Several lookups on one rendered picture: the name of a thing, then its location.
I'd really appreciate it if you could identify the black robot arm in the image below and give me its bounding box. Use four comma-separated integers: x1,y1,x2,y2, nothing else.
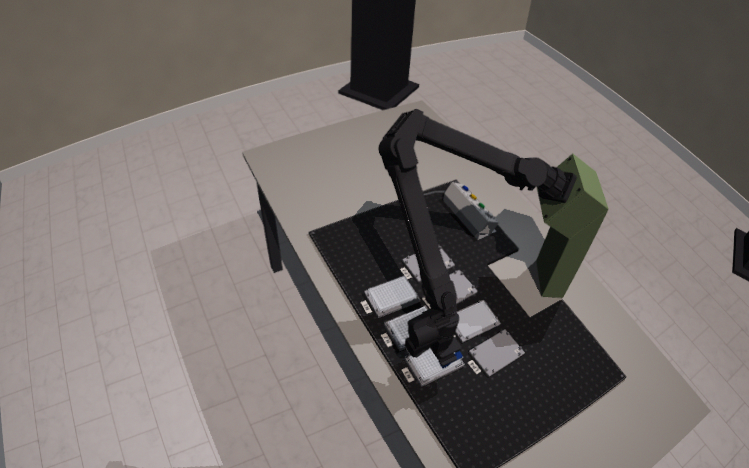
378,109,577,358

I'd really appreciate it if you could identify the white operator button panel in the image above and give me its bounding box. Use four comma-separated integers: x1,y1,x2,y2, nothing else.
424,182,499,240

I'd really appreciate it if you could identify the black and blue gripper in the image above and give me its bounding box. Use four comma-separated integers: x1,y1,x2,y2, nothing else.
430,334,463,369

